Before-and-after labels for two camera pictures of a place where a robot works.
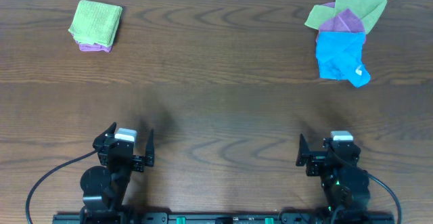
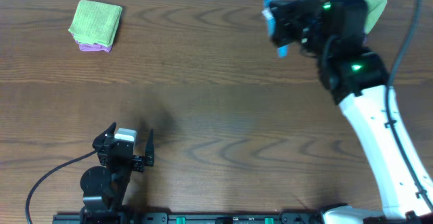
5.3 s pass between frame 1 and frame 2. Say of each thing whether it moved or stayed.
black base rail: stayed
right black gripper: moved
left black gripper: stayed
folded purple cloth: stayed
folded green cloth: stayed
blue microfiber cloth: moved
